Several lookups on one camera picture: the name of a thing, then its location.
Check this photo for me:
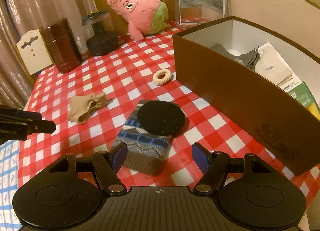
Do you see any beige sock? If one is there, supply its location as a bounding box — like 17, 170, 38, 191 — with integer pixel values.
69, 92, 114, 124

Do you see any clear picture frame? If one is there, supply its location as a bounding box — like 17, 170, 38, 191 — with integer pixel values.
174, 0, 229, 26

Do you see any grey cloth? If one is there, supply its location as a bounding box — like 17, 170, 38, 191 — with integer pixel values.
211, 44, 261, 72

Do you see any pink starfish plush toy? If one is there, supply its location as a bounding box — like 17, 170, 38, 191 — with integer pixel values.
107, 0, 168, 42

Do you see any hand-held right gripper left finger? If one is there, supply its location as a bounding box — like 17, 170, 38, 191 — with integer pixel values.
47, 142, 128, 194

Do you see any brown cardboard box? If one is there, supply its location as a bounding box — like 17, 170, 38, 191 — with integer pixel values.
172, 16, 320, 176

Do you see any cream hair scrunchie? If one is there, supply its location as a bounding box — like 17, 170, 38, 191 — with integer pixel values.
152, 69, 172, 87

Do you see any blue white checked cloth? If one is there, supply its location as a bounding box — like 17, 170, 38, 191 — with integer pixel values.
0, 131, 28, 231

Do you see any white wooden holder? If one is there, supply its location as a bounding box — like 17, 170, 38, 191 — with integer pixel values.
16, 27, 53, 76

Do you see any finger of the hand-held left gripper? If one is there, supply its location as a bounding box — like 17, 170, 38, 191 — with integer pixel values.
0, 105, 43, 122
24, 119, 57, 134

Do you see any glass jar with green lid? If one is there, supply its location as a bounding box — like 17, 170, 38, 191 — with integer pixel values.
82, 10, 116, 44

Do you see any black round pad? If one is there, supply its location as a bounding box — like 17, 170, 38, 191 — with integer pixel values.
136, 101, 185, 136

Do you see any black bowl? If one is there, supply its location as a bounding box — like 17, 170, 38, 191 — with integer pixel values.
86, 34, 118, 57

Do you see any patterned knit sock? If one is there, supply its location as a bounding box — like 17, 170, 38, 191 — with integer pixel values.
112, 100, 187, 175

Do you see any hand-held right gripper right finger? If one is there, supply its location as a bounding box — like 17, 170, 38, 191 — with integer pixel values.
191, 142, 272, 194

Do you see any red white checkered tablecloth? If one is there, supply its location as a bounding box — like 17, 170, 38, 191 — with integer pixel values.
17, 20, 320, 208

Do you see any brown cylindrical canister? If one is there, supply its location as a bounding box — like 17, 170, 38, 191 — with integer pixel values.
41, 18, 82, 74

